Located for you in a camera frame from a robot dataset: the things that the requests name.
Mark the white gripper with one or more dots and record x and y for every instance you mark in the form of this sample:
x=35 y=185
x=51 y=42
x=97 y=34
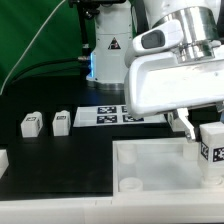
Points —
x=158 y=82

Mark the white square table top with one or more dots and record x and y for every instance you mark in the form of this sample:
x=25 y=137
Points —
x=161 y=171

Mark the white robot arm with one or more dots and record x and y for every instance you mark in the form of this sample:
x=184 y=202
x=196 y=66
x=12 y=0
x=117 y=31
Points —
x=118 y=22

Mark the white sheet with AprilTags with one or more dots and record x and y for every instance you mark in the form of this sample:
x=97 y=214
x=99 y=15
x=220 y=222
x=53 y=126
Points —
x=110 y=115

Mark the white L-shaped obstacle fence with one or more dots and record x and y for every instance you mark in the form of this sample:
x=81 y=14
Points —
x=106 y=211

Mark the white part at left edge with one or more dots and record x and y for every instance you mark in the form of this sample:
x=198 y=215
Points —
x=3 y=162

